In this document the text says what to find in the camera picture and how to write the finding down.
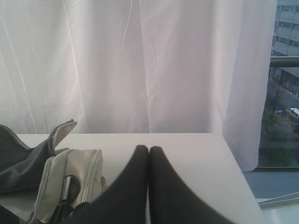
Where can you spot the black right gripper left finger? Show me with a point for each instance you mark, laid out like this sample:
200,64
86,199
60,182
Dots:
124,201

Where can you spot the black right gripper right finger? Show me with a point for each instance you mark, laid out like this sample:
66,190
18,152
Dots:
171,201

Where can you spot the beige duffel bag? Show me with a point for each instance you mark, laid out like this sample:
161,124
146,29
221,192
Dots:
67,179

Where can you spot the white background curtain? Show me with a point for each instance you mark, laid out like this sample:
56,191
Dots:
138,66

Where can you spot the metal balcony railing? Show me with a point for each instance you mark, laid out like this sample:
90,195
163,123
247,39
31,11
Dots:
284,62

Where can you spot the grey building outside window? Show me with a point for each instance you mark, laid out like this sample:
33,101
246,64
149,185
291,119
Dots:
285,41

